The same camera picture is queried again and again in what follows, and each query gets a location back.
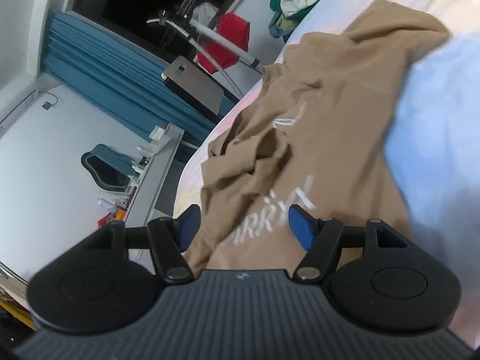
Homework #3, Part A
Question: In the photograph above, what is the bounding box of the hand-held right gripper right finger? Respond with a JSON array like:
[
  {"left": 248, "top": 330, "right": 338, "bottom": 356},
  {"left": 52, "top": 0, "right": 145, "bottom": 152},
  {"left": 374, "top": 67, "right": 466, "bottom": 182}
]
[{"left": 288, "top": 204, "right": 410, "bottom": 282}]

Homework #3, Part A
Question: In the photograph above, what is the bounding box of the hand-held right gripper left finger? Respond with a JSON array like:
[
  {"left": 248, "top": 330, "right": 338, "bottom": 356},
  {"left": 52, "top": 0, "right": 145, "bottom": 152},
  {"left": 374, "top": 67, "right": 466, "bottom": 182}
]
[{"left": 79, "top": 204, "right": 202, "bottom": 283}]

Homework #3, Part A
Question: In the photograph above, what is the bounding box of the tan sweatshirt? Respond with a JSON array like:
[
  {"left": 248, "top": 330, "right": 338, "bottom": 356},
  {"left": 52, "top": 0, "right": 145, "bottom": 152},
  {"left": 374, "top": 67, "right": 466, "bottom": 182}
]
[{"left": 185, "top": 0, "right": 451, "bottom": 271}]

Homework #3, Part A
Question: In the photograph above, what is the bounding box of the white dressing table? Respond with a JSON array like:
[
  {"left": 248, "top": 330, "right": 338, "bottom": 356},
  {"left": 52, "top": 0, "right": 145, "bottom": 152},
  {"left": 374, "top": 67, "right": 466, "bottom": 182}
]
[{"left": 95, "top": 122, "right": 196, "bottom": 229}]

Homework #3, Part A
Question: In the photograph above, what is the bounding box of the tissue box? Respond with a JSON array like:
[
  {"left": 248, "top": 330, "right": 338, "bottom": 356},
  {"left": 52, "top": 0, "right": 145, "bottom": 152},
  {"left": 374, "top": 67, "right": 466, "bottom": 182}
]
[{"left": 148, "top": 124, "right": 167, "bottom": 143}]

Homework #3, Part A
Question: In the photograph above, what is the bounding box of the wavy framed mirror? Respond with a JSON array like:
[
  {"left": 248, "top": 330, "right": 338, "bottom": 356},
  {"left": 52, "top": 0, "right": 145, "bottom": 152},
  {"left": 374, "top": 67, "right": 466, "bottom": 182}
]
[{"left": 80, "top": 143, "right": 132, "bottom": 192}]

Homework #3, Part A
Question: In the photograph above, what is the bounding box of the steamer ironing board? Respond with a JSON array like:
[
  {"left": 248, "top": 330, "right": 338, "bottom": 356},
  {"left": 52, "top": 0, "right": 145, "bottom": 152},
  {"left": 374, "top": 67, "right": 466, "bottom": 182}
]
[{"left": 161, "top": 55, "right": 226, "bottom": 115}]

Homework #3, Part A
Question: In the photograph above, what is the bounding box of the pastel tie-dye bed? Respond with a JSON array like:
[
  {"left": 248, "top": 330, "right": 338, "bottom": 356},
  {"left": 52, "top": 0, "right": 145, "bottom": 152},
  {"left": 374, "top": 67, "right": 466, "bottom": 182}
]
[{"left": 174, "top": 0, "right": 480, "bottom": 346}]

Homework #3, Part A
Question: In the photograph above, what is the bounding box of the blue curtain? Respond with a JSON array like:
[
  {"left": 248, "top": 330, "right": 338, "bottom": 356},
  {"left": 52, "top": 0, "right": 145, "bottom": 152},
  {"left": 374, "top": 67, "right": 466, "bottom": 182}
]
[{"left": 39, "top": 10, "right": 241, "bottom": 154}]

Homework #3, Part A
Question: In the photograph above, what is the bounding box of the garment steamer stand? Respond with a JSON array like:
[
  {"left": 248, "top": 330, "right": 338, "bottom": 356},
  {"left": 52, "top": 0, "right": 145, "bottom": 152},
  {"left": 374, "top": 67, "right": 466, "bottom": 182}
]
[{"left": 146, "top": 7, "right": 263, "bottom": 98}]

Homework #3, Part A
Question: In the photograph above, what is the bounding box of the red cloth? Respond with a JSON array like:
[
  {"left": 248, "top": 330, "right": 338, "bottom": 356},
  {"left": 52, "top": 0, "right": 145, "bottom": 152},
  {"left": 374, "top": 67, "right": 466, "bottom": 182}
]
[{"left": 197, "top": 12, "right": 251, "bottom": 74}]

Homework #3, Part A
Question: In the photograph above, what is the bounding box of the yellow-green garment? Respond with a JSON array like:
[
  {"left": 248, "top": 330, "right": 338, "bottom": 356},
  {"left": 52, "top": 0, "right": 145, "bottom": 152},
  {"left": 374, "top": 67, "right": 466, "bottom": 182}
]
[{"left": 275, "top": 17, "right": 299, "bottom": 32}]

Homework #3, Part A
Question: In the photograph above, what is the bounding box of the blue garment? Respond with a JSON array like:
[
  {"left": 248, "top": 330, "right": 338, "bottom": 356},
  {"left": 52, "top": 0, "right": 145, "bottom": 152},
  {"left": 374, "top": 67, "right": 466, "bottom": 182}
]
[{"left": 268, "top": 7, "right": 291, "bottom": 38}]

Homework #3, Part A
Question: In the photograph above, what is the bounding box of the white hanging cloth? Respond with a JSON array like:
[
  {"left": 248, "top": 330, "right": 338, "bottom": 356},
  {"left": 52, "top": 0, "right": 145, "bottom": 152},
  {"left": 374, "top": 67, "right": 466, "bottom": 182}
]
[{"left": 193, "top": 2, "right": 218, "bottom": 27}]

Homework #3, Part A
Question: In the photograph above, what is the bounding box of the white air conditioner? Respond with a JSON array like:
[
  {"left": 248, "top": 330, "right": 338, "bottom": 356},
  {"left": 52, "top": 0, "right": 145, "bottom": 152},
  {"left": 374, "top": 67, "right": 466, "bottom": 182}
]
[{"left": 0, "top": 75, "right": 40, "bottom": 130}]

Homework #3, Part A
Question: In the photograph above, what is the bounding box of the green garment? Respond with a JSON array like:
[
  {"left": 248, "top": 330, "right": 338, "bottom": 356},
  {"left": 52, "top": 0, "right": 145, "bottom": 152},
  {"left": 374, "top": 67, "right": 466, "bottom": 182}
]
[{"left": 270, "top": 0, "right": 316, "bottom": 21}]

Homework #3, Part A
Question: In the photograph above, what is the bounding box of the dark window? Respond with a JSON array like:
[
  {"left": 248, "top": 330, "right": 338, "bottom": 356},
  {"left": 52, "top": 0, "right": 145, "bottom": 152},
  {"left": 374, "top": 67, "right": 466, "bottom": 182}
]
[{"left": 71, "top": 0, "right": 263, "bottom": 57}]

